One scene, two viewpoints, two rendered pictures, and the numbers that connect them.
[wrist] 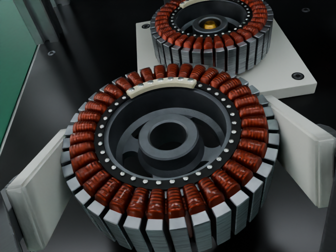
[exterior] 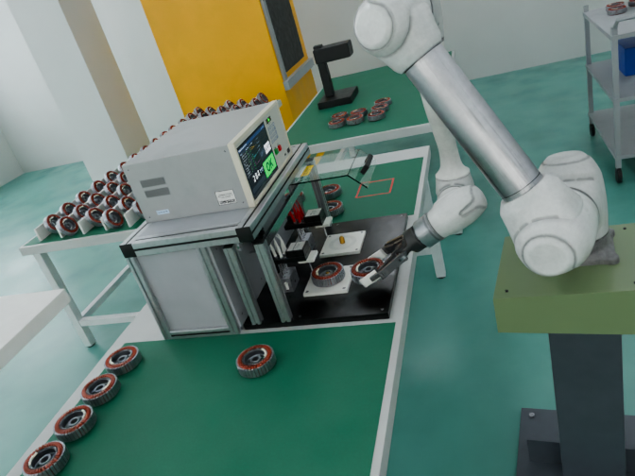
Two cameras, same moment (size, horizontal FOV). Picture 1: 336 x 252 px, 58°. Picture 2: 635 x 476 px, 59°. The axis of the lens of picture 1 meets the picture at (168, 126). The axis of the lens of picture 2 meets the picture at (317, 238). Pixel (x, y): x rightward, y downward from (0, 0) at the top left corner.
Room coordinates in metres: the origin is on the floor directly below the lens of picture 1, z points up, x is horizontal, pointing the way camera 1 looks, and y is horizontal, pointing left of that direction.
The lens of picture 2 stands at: (-0.24, 1.47, 1.71)
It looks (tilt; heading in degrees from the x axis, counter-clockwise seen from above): 26 degrees down; 288
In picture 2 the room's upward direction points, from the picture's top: 17 degrees counter-clockwise
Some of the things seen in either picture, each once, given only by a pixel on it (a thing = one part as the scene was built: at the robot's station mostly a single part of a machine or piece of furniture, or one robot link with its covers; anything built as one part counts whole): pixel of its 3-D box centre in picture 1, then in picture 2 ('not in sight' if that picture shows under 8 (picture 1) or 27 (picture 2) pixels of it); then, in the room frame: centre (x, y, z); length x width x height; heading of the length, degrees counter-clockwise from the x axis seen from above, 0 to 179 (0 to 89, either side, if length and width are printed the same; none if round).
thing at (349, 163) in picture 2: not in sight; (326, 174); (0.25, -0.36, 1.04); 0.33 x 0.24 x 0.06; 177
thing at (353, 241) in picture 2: not in sight; (343, 244); (0.24, -0.30, 0.78); 0.15 x 0.15 x 0.01; 87
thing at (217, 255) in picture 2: not in sight; (258, 234); (0.50, -0.19, 0.92); 0.66 x 0.01 x 0.30; 87
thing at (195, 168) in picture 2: not in sight; (214, 159); (0.57, -0.21, 1.22); 0.44 x 0.39 x 0.20; 87
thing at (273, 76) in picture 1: (210, 52); (330, 280); (0.26, -0.06, 0.78); 0.15 x 0.15 x 0.01; 87
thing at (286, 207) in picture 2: not in sight; (290, 201); (0.35, -0.18, 1.03); 0.62 x 0.01 x 0.03; 87
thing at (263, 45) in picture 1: (210, 30); (328, 274); (0.26, -0.06, 0.80); 0.11 x 0.11 x 0.04
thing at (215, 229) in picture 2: not in sight; (225, 194); (0.57, -0.20, 1.09); 0.68 x 0.44 x 0.05; 87
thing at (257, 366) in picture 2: not in sight; (256, 360); (0.42, 0.31, 0.77); 0.11 x 0.11 x 0.04
